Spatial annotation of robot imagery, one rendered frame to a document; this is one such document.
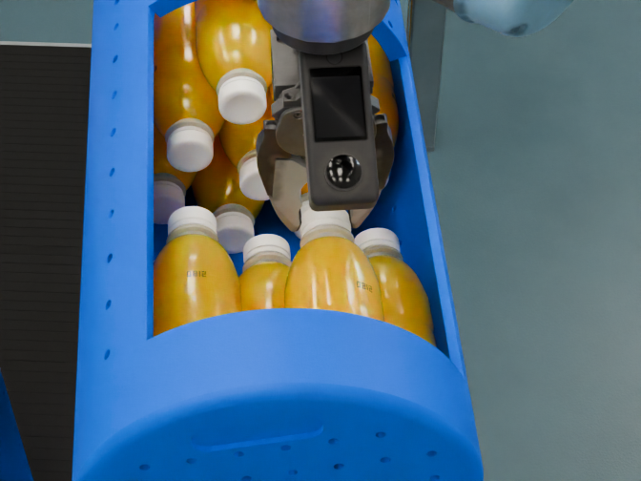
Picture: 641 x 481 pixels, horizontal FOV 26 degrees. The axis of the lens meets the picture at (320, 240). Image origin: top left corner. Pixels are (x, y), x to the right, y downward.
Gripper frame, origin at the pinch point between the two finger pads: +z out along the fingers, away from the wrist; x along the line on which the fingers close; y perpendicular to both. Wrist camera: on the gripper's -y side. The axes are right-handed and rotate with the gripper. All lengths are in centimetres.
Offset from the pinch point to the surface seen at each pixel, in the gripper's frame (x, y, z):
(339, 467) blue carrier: 0.8, -22.4, -1.0
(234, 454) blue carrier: 7.7, -22.5, -3.5
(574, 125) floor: -60, 122, 114
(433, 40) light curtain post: -29, 117, 85
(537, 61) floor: -56, 141, 114
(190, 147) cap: 10.4, 10.5, 1.5
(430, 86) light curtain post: -29, 117, 97
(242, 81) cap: 5.7, 11.3, -4.9
